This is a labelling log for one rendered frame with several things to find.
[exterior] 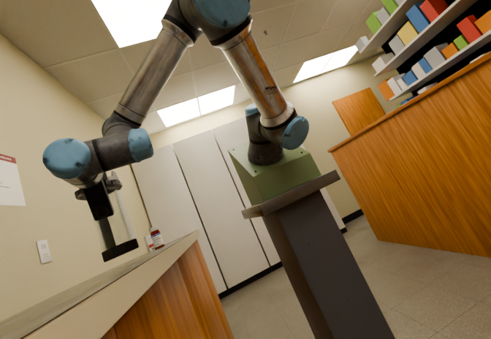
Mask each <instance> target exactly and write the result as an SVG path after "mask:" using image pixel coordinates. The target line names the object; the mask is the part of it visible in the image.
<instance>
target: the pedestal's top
mask: <svg viewBox="0 0 491 339"><path fill-rule="evenodd" d="M338 180H340V176H339V175H338V173H337V171H336V169H334V170H333V171H330V172H327V173H325V174H323V175H320V176H318V177H317V178H314V179H312V180H309V181H308V182H306V183H303V184H301V185H299V186H297V187H294V188H292V189H290V190H288V191H285V192H284V193H282V194H279V195H278V196H276V197H273V198H271V199H269V200H267V201H264V202H261V203H259V204H257V205H253V206H250V207H248V208H246V209H245V210H241V213H242V214H243V217H244V219H248V218H257V217H262V216H266V215H268V214H270V213H272V212H274V211H276V210H279V209H281V208H283V207H285V206H287V205H289V204H291V203H293V202H295V201H297V200H299V199H301V198H303V197H306V196H308V195H309V194H312V193H313V192H315V191H318V190H319V189H321V188H324V187H325V186H328V185H330V184H332V183H334V182H336V181H338Z"/></svg>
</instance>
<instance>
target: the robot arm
mask: <svg viewBox="0 0 491 339"><path fill-rule="evenodd" d="M250 8H251V5H250V0H172V1H171V2H170V5H169V6H168V8H167V11H166V12H165V14H164V16H163V18H162V19H161V25H162V28H161V31H160V32H159V34H158V36H157V37H156V39H155V41H154V42H153V44H152V45H151V48H150V50H149V51H148V53H147V54H146V56H145V58H144V59H143V61H142V63H141V64H140V67H139V68H138V70H137V71H136V73H135V75H134V77H133V78H132V80H131V82H130V84H129V85H128V87H127V89H126V90H125V92H124V94H123V96H122V97H121V99H120V101H119V103H118V104H117V106H116V107H115V109H114V111H113V113H112V115H111V116H110V117H109V118H108V119H107V120H106V121H105V122H104V123H103V125H102V136H103V137H100V138H97V139H93V140H87V141H84V142H81V141H79V140H76V139H72V138H62V139H59V140H56V141H54V142H52V143H51V144H49V145H48V146H47V147H46V149H45V150H44V153H43V155H42V160H43V164H44V165H45V167H46V168H47V169H48V170H49V171H50V172H51V173H52V174H53V175H54V176H56V177H57V178H60V179H62V180H65V181H66V182H67V183H70V184H71V185H73V186H75V187H78V188H79V190H77V191H76V192H75V198H76V199H78V200H85V201H87V202H88V205H89V207H90V209H91V212H92V215H93V217H94V220H95V221H98V220H101V219H103V218H107V217H110V216H113V214H114V210H113V206H112V204H111V201H110V198H109V196H108V193H107V190H108V189H109V190H111V189H115V190H121V188H122V187H123V184H122V182H120V181H119V179H118V176H117V175H116V173H115V171H112V172H111V176H109V177H108V176H107V173H106V171H110V170H113V169H117V168H119V167H124V166H126V165H130V164H133V163H139V162H141V161H142V160H145V159H149V158H151V157H152V156H153V146H152V143H151V139H150V137H149V135H148V133H147V131H146V130H145V129H144V128H140V127H141V125H142V123H143V122H144V120H145V118H146V117H147V115H148V113H149V112H150V110H151V108H152V106H153V105H154V103H155V101H156V100H157V98H158V97H159V94H160V93H161V91H162V89H163V88H164V86H165V85H166V83H167V81H168V80H169V78H170V76H171V74H172V73H173V71H174V69H175V67H176V66H177V65H178V62H179V60H180V59H181V57H182V56H183V54H184V53H185V51H186V49H187V47H189V46H193V45H194V43H195V42H196V40H197V39H198V37H199V36H200V35H201V34H202V33H204V34H205V36H206V37H207V38H208V40H209V42H210V43H211V45H212V46H213V47H217V48H220V49H222V51H223V52H224V55H225V56H226V57H227V59H228V61H229V63H230V64H231V65H232V68H233V69H234V71H235V72H236V74H237V76H238V77H239V79H240V81H241V82H242V84H243V85H244V87H245V89H246V90H247V92H248V94H249V95H250V97H251V98H252V100H253V102H254V103H253V104H250V105H249V106H247V107H246V108H245V118H246V123H247V128H248V136H249V146H248V160H249V161H250V162H251V163H252V164H255V165H259V166H266V165H271V164H275V163H277V162H279V161H280V160H281V159H282V158H283V148H285V149H287V150H294V149H296V148H298V147H300V146H301V145H302V144H303V142H304V141H305V139H306V137H307V135H308V131H309V122H308V120H307V119H306V118H304V117H303V116H301V115H298V114H297V112H296V110H295V108H294V105H293V104H292V103H291V102H288V101H286V100H285V99H284V97H283V94H282V93H281V90H280V88H279V87H278V84H277V82H276V81H275V78H274V77H273V74H272V72H271V71H270V68H269V66H268V64H267V62H266V60H265V58H264V56H263V54H262V52H261V50H260V48H259V46H258V44H257V42H256V40H255V38H254V35H253V34H252V32H251V24H252V21H253V18H252V17H251V14H250V12H249V11H250Z"/></svg>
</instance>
